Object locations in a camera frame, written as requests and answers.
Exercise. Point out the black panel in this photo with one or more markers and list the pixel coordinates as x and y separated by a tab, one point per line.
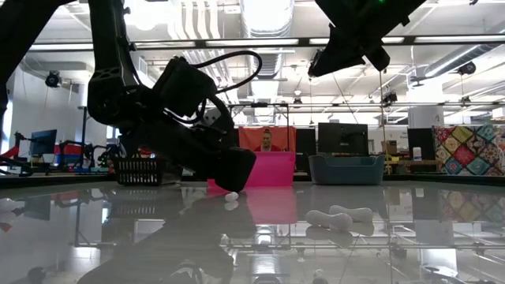
305	146

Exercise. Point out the pink plastic bin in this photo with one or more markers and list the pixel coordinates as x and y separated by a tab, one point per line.
272	169

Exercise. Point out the white bottle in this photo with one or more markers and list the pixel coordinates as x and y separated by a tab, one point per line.
417	154

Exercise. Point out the colourful patchwork quilt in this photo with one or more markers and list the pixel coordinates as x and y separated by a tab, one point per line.
469	150

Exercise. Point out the large black monitor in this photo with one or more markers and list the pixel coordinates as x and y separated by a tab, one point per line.
343	138

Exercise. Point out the white plastic bone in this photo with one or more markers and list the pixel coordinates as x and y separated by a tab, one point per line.
357	213
6	205
231	196
329	219

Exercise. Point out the cardboard box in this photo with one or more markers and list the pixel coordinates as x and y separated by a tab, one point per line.
388	146

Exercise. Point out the black slotted basket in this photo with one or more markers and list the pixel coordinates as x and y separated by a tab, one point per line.
138	171

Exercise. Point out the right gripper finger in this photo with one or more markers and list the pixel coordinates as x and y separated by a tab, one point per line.
339	55
378	59

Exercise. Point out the black ceiling camera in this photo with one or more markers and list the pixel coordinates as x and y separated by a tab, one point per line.
467	68
390	98
53	79

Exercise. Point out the dark desk monitor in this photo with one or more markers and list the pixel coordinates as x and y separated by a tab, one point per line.
43	142

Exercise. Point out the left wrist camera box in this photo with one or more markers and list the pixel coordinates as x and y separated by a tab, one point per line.
185	87

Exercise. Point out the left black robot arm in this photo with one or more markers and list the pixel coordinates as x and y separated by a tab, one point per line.
106	79

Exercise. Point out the teal plastic bin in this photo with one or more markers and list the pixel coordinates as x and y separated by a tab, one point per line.
347	171

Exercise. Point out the person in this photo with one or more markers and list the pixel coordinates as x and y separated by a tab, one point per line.
267	141

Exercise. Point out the black metal rack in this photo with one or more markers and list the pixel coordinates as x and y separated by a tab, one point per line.
83	134

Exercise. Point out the orange hanging cloth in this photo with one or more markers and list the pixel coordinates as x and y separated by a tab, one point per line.
248	138

